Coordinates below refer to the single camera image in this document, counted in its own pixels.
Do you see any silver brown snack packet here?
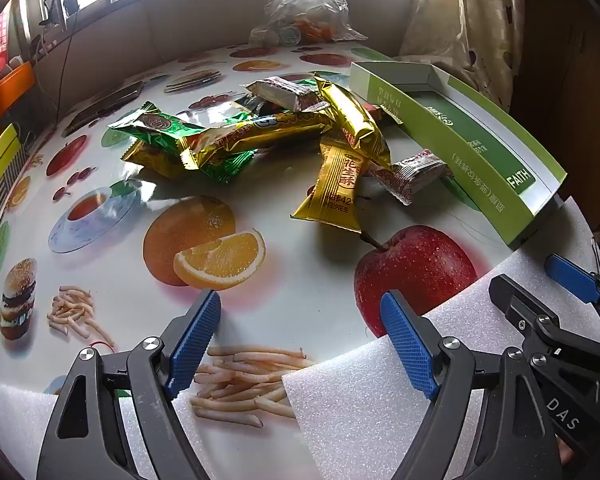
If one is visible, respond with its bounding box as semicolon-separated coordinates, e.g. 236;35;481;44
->
245;76;327;112

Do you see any green and white cardboard box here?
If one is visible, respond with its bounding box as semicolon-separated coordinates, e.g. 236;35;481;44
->
349;60;567;252

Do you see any gold bar snack packet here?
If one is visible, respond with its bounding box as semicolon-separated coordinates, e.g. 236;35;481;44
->
313;75;392;167

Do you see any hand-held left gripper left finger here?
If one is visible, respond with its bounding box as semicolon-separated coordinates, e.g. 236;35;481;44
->
36;290;222;480

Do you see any black smartphone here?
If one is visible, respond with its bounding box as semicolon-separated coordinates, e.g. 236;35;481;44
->
62;80;144;137

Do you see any cream patterned curtain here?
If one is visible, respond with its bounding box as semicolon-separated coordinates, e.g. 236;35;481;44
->
399;0;527;113

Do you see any orange box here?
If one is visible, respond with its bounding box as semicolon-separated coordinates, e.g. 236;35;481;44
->
0;61;36;122

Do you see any black and red snack packet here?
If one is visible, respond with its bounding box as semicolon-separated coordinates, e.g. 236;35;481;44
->
364;102;404;124

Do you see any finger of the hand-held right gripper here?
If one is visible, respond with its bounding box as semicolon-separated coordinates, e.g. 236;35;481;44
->
544;254;600;346
489;274;600;361

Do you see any yellow-green box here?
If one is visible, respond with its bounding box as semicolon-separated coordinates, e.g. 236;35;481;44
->
0;122;24;187

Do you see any grey cable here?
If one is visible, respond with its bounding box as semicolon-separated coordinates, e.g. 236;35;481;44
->
30;0;146;116

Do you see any green wafer packet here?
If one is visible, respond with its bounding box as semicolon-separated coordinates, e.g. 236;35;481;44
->
107;101;207;155
215;111;253;128
199;150;257;184

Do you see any gold packet with orange label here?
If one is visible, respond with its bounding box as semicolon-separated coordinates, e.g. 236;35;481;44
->
290;141;372;234

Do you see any clear plastic bag with cups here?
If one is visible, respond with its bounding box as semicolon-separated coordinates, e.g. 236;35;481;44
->
250;0;369;49

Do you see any long gold snack packet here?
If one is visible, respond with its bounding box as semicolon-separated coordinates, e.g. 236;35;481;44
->
179;109;332;171

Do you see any person's right hand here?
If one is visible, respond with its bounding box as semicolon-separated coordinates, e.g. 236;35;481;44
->
555;437;577;467

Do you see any black and white striped box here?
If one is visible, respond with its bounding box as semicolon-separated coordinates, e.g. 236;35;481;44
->
0;160;37;242

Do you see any white and red candy packet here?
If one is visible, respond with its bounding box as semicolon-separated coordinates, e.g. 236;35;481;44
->
369;149;454;206

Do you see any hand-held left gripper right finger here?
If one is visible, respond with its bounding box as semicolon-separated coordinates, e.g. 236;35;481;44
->
380;290;563;480

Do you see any white foam sheet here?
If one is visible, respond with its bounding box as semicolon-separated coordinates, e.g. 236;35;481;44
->
281;194;600;480
0;375;68;480

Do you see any small gold snack packet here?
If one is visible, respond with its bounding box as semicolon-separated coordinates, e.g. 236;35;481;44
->
120;139;191;179

